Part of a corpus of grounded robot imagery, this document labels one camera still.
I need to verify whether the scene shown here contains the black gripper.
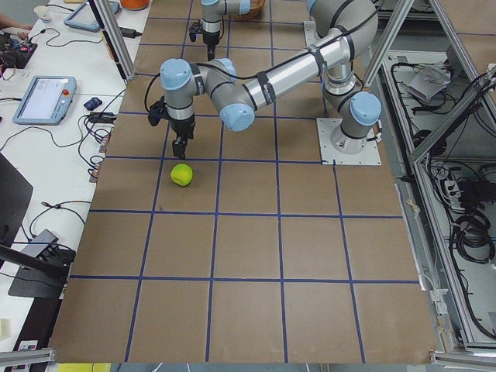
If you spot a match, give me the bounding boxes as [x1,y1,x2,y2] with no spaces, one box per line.
[203,31,219,60]
[170,115,195,160]

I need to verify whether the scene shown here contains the green apple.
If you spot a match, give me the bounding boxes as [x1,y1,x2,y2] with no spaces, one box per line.
[170,164,194,187]

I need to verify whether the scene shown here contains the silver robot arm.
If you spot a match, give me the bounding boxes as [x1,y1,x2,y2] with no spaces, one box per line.
[200,0,251,61]
[155,1,381,159]

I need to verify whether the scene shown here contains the woven wicker basket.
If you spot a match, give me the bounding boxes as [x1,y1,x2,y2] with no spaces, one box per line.
[232,0,266,21]

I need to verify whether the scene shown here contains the black power adapter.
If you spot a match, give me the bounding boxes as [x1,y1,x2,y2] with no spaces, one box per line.
[119,27,143,39]

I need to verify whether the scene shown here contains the orange bucket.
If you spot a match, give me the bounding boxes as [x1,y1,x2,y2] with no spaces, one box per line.
[120,0,150,11]

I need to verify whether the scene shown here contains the dark blue small pouch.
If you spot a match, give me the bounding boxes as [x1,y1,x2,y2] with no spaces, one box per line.
[84,97,102,111]

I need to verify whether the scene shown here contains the blue teach pendant tablet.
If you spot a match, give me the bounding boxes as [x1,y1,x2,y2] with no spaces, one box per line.
[12,76,78,126]

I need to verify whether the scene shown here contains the white paper cup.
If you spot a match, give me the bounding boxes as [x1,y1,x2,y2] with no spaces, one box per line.
[33,5,52,23]

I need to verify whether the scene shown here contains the aluminium frame post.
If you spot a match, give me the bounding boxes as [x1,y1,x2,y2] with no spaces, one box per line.
[88,0,136,81]

